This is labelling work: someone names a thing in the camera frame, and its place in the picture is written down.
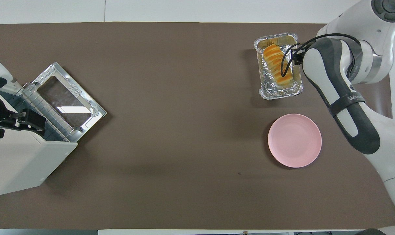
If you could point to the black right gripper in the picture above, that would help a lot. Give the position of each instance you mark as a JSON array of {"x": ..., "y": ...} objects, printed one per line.
[{"x": 297, "y": 58}]

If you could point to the golden striped bread loaf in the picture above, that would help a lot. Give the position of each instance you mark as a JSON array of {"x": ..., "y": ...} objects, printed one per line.
[{"x": 274, "y": 62}]

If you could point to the aluminium foil tray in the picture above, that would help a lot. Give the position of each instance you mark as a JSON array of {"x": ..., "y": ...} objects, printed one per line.
[{"x": 276, "y": 91}]

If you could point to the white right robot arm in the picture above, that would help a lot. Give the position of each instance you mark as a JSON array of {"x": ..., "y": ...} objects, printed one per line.
[{"x": 328, "y": 75}]

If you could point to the white toaster oven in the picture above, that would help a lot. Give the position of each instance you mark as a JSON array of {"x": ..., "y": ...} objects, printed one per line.
[{"x": 18, "y": 156}]

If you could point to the glass oven door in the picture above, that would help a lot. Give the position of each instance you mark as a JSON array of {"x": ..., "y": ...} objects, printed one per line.
[{"x": 70, "y": 94}]

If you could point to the pink round plate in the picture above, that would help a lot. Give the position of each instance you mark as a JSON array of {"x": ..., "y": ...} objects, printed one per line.
[{"x": 294, "y": 140}]

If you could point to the brown table mat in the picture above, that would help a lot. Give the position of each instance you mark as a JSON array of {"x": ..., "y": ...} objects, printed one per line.
[{"x": 171, "y": 130}]

